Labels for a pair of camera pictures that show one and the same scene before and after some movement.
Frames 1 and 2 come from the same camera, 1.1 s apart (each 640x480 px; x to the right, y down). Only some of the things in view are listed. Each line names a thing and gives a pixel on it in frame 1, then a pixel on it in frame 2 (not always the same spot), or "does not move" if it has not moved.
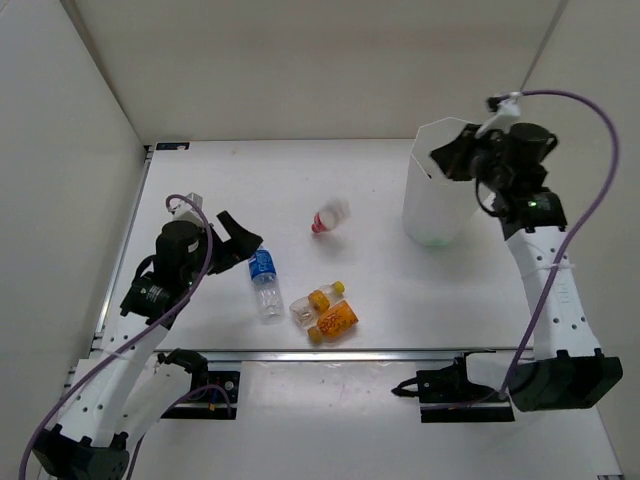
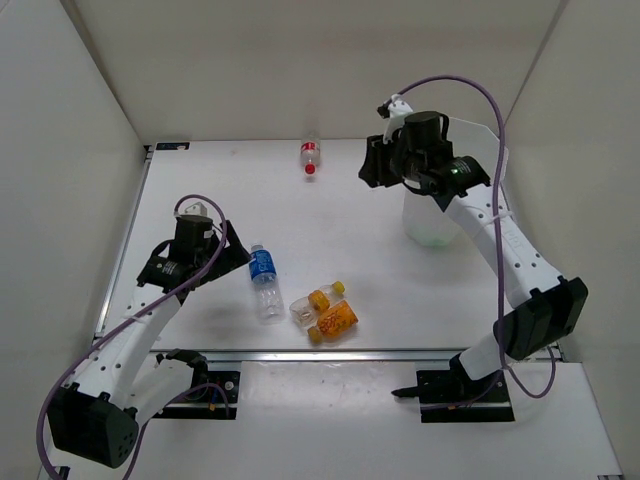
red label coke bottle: (330, 216) -> (310, 153)
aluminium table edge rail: (333, 355) does not move
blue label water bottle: (270, 297) does not move
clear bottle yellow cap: (308, 311) does not move
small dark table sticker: (172, 145) does not move
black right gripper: (451, 157) -> (376, 171)
